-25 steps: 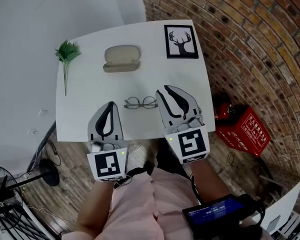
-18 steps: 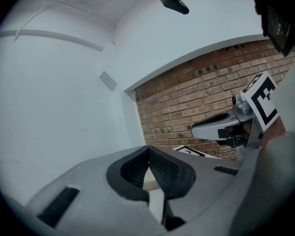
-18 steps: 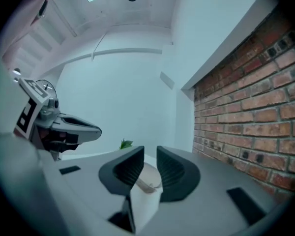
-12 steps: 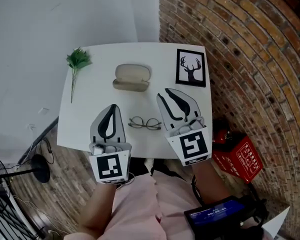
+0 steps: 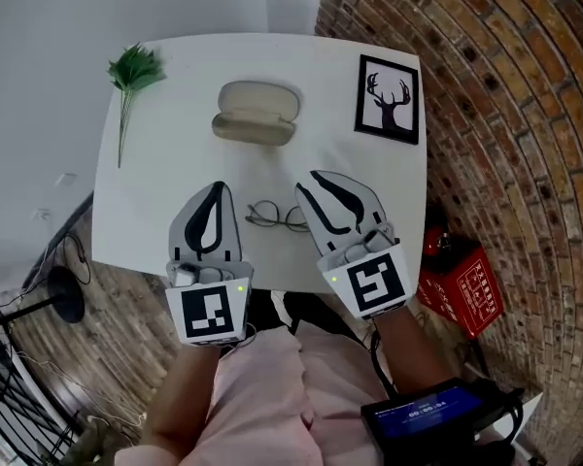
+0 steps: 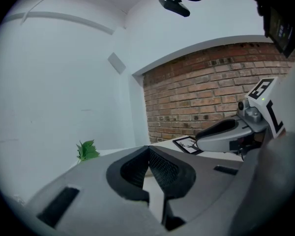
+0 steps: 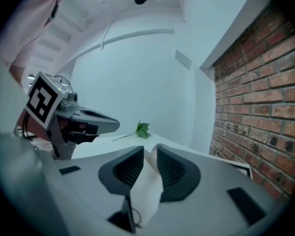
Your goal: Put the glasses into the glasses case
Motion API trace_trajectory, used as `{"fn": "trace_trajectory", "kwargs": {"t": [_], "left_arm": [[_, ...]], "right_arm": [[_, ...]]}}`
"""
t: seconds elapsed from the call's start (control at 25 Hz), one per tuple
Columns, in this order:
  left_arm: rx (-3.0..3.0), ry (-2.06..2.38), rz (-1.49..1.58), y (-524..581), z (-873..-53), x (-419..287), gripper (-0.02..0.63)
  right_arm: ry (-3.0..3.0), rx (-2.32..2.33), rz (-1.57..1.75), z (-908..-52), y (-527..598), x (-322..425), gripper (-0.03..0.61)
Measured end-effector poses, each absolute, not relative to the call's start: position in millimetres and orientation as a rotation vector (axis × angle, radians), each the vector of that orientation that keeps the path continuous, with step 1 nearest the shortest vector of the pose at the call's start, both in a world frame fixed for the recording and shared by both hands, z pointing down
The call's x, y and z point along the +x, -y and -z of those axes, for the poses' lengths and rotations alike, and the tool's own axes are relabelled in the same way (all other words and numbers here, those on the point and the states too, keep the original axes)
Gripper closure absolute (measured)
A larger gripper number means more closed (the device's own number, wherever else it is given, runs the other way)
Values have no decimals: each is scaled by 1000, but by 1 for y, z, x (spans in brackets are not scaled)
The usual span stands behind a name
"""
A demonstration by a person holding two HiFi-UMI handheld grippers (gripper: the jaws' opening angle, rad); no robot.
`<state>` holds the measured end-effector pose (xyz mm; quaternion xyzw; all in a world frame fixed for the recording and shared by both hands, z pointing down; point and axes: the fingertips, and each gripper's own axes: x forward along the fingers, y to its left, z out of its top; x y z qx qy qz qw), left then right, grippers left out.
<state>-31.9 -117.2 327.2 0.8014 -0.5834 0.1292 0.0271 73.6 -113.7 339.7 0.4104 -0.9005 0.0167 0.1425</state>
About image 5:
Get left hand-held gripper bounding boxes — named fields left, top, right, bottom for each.
left=164, top=181, right=255, bottom=348

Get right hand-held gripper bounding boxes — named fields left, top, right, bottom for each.
left=294, top=171, right=413, bottom=321

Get black-rimmed eyeglasses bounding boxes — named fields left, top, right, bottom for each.
left=245, top=199, right=312, bottom=234

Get beige glasses case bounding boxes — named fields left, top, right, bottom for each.
left=211, top=80, right=301, bottom=148

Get person's right forearm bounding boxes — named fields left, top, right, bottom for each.
left=372, top=306, right=451, bottom=397

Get person's left forearm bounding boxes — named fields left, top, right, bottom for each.
left=143, top=342, right=223, bottom=466

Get person's left black shoe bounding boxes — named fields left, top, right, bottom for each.
left=248, top=289, right=281, bottom=330

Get person's black shoe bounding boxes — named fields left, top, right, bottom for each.
left=282, top=291, right=365, bottom=337
left=248, top=289, right=281, bottom=330

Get red fire extinguisher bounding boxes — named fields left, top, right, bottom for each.
left=422, top=206, right=467, bottom=271

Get person's right black shoe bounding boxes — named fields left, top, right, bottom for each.
left=282, top=291, right=365, bottom=337

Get black framed deer picture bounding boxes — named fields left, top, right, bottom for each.
left=353, top=53, right=421, bottom=146

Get red fire extinguisher box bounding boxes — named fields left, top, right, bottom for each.
left=416, top=240, right=505, bottom=342

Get black standing fan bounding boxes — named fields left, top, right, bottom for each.
left=0, top=265, right=86, bottom=466

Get person's pink clothing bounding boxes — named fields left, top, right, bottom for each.
left=114, top=320, right=394, bottom=466

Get green artificial plant sprig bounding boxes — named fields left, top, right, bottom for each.
left=106, top=42, right=168, bottom=170

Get black device with blue screen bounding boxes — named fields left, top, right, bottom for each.
left=360, top=379, right=485, bottom=466

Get black fan cable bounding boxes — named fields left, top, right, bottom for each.
left=60, top=233, right=92, bottom=285

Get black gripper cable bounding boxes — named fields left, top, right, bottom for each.
left=368, top=330, right=399, bottom=397

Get black cable bundle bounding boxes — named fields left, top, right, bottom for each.
left=465, top=379, right=526, bottom=466

